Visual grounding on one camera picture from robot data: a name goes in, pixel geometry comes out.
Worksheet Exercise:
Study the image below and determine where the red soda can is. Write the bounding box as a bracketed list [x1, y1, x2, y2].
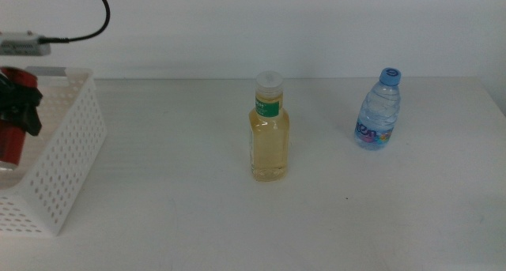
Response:
[0, 66, 39, 171]

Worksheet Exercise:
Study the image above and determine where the yellow tea bottle green label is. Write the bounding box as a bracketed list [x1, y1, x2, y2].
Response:
[248, 70, 291, 183]

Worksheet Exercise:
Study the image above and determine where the clear water bottle blue cap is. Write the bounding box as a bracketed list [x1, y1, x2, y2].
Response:
[353, 67, 402, 151]

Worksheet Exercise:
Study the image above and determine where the white perforated plastic basket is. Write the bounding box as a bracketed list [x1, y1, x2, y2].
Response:
[0, 66, 108, 238]

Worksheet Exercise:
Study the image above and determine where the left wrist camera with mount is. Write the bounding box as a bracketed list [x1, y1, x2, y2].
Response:
[0, 31, 52, 57]

